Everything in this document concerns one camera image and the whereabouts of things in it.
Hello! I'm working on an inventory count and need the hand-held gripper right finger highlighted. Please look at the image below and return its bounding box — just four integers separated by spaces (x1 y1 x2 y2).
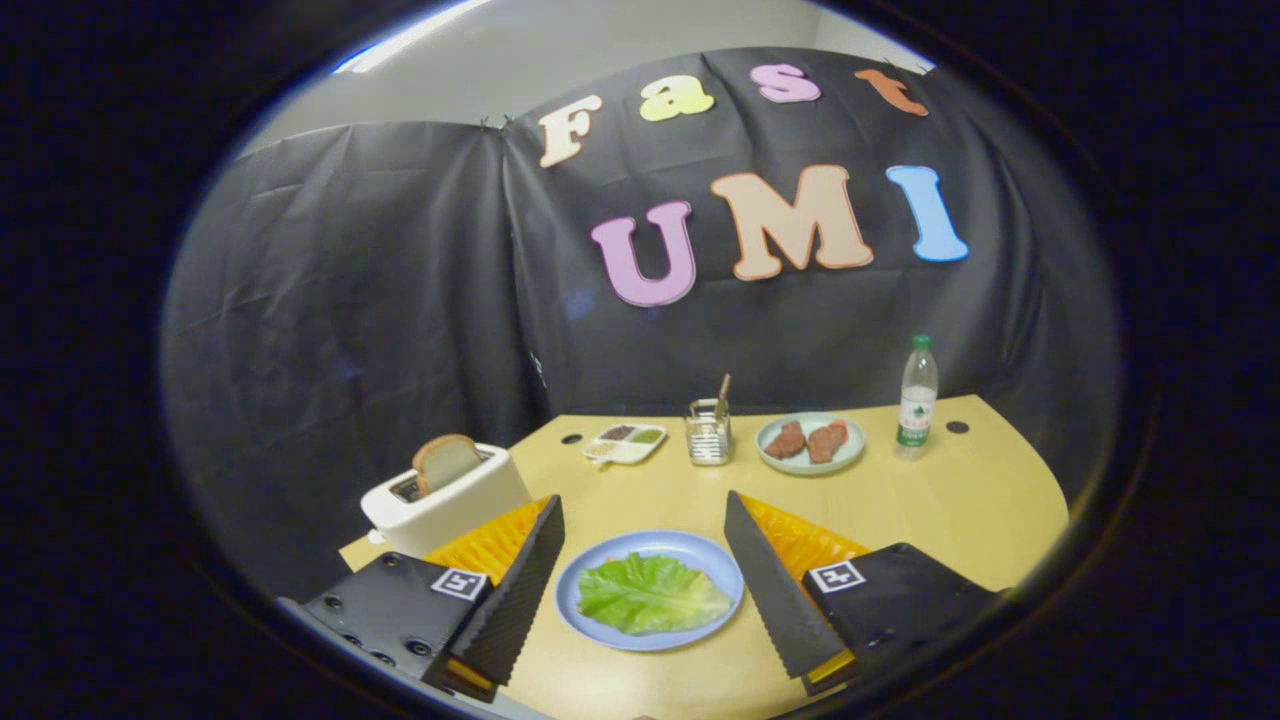
722 490 1004 698

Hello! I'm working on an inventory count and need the plain toast bread slice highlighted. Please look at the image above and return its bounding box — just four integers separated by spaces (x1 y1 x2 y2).
412 433 483 498

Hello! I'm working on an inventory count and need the green lettuce leaf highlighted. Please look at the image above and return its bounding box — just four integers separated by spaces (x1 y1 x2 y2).
577 552 734 636

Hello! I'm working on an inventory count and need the black backdrop cloth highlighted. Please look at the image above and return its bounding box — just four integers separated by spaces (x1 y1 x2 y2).
160 45 1121 601

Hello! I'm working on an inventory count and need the white condiment tray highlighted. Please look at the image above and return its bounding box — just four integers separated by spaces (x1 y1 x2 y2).
582 423 668 467

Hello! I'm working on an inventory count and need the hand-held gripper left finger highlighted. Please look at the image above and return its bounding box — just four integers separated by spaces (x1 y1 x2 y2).
300 494 567 703

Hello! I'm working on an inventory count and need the pale green plate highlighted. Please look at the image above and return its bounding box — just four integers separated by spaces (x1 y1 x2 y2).
756 412 867 476

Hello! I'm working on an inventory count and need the blue plate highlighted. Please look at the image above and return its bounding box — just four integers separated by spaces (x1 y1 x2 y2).
553 530 746 653

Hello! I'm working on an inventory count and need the wire mesh holder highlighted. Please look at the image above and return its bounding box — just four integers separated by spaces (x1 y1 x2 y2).
685 398 734 467

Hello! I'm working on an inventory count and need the clear plastic water bottle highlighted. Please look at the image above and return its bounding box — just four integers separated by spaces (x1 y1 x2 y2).
894 334 940 461

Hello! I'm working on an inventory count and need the ceiling light panel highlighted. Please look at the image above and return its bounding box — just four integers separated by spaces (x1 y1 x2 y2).
335 0 491 76

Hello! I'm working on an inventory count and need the white toaster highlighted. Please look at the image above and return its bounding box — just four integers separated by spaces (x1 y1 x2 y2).
360 443 533 559

